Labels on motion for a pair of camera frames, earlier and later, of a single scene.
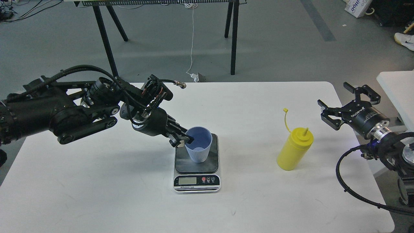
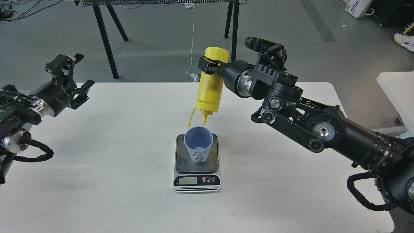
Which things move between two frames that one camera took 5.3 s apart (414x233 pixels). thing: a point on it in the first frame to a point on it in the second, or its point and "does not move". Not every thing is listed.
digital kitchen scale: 190,177 does not move
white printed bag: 358,8 does not move
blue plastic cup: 199,148 does not move
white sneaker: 407,40 does not move
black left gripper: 154,124 to 54,98
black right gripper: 362,116 to 237,76
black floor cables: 6,10 does not move
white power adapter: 195,76 does not move
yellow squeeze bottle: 300,140 to 210,86
